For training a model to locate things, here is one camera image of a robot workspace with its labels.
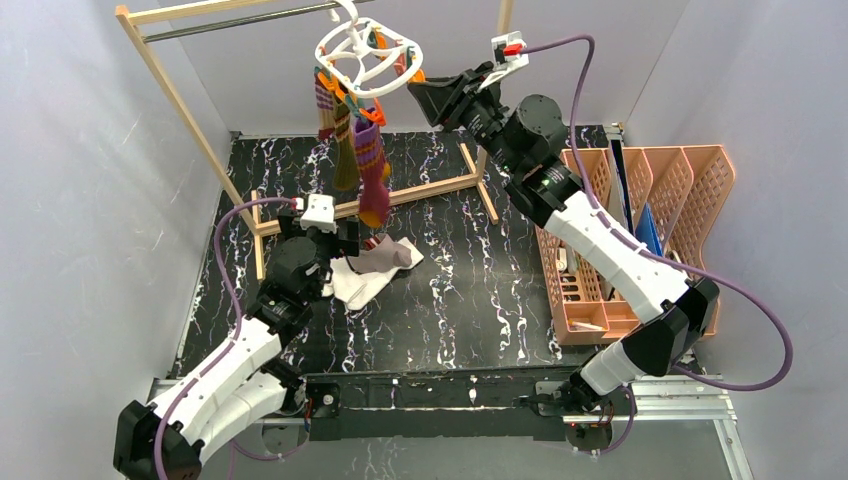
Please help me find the grey sock with red stripes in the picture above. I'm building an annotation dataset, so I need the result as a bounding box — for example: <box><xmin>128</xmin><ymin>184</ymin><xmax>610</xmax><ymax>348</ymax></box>
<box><xmin>346</xmin><ymin>233</ymin><xmax>396</xmax><ymax>274</ymax></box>

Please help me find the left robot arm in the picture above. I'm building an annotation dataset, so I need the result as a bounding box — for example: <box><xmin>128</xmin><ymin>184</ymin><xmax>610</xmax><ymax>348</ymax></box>
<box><xmin>113</xmin><ymin>213</ymin><xmax>360</xmax><ymax>479</ymax></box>

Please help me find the metal hanging rod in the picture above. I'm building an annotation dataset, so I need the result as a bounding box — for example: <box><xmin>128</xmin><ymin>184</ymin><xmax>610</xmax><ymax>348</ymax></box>
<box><xmin>142</xmin><ymin>1</ymin><xmax>342</xmax><ymax>44</ymax></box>

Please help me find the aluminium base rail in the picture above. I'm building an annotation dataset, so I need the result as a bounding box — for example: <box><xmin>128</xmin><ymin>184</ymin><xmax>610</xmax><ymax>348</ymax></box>
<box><xmin>140</xmin><ymin>374</ymin><xmax>738</xmax><ymax>425</ymax></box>

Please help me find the wooden clothes rack frame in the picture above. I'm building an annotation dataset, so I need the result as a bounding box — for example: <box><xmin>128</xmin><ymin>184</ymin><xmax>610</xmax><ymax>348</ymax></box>
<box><xmin>114</xmin><ymin>0</ymin><xmax>517</xmax><ymax>280</ymax></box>

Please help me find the white board in organizer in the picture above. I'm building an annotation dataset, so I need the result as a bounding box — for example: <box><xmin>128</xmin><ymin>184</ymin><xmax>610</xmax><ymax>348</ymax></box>
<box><xmin>607</xmin><ymin>134</ymin><xmax>634</xmax><ymax>233</ymax></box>

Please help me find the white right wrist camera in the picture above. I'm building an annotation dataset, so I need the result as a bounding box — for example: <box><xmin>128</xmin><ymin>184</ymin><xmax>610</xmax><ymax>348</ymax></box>
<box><xmin>477</xmin><ymin>31</ymin><xmax>529</xmax><ymax>92</ymax></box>

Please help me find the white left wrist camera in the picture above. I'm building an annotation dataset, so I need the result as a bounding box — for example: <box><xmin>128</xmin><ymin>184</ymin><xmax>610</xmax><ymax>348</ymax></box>
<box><xmin>295</xmin><ymin>193</ymin><xmax>337</xmax><ymax>234</ymax></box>

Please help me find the white plastic clip hanger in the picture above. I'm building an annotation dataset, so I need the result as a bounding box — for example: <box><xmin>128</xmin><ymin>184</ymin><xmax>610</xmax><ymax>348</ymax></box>
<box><xmin>314</xmin><ymin>1</ymin><xmax>426</xmax><ymax>99</ymax></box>

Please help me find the blue folder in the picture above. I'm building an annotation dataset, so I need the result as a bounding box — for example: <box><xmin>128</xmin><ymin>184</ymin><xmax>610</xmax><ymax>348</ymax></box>
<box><xmin>635</xmin><ymin>204</ymin><xmax>662</xmax><ymax>255</ymax></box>

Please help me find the white fluffy sock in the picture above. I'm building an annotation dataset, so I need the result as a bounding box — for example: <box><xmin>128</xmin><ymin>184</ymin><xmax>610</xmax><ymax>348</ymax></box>
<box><xmin>322</xmin><ymin>258</ymin><xmax>399</xmax><ymax>311</ymax></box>
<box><xmin>392</xmin><ymin>237</ymin><xmax>423</xmax><ymax>270</ymax></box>

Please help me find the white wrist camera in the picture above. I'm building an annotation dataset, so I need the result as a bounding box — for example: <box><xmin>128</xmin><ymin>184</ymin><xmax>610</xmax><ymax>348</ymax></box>
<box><xmin>295</xmin><ymin>193</ymin><xmax>337</xmax><ymax>234</ymax></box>
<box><xmin>477</xmin><ymin>31</ymin><xmax>529</xmax><ymax>92</ymax></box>

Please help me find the orange plastic desk organizer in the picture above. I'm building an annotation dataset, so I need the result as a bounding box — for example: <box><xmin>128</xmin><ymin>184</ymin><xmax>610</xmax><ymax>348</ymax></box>
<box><xmin>536</xmin><ymin>145</ymin><xmax>736</xmax><ymax>345</ymax></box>

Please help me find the maroon yellow striped sock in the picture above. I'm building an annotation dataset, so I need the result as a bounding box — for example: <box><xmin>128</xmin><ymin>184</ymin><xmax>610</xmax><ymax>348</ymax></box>
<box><xmin>353</xmin><ymin>118</ymin><xmax>390</xmax><ymax>228</ymax></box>

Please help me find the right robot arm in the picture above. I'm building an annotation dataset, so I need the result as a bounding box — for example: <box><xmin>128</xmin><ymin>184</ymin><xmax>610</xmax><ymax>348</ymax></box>
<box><xmin>407</xmin><ymin>62</ymin><xmax>719</xmax><ymax>410</ymax></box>

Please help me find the beige purple striped sock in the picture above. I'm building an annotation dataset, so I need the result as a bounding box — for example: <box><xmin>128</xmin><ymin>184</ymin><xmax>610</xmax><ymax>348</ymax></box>
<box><xmin>314</xmin><ymin>73</ymin><xmax>335</xmax><ymax>140</ymax></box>

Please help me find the olive striped sock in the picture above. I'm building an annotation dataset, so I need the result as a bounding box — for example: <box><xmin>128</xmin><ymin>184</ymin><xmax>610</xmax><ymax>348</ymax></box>
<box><xmin>333</xmin><ymin>98</ymin><xmax>359</xmax><ymax>191</ymax></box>

